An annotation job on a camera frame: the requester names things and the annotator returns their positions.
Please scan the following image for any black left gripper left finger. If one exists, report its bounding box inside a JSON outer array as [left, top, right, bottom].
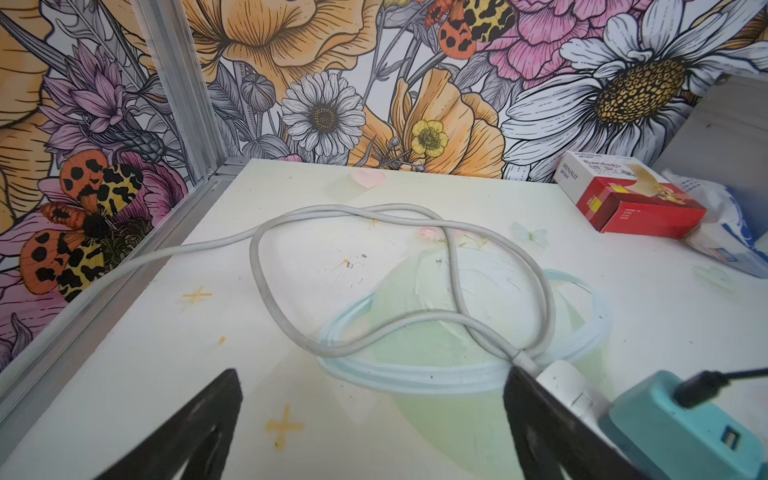
[[98, 368, 243, 479]]

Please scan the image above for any black charger cable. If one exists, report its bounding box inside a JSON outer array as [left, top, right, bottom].
[[673, 367, 768, 409]]

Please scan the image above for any teal USB charger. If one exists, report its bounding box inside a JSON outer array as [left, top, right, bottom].
[[598, 368, 767, 479]]

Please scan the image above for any white power strip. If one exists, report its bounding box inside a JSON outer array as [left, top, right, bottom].
[[536, 360, 610, 435]]

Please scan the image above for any silver first aid case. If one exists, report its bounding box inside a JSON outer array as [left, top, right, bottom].
[[651, 73, 768, 239]]

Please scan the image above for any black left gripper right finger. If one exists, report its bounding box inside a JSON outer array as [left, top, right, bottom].
[[503, 366, 647, 479]]

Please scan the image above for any blue white tissue pack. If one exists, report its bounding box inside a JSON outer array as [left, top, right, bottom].
[[662, 169, 767, 279]]

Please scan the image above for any red white bandage box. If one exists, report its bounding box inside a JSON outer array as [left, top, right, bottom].
[[553, 151, 707, 239]]

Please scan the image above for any grey power strip cord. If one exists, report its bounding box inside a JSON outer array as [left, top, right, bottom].
[[71, 202, 559, 367]]

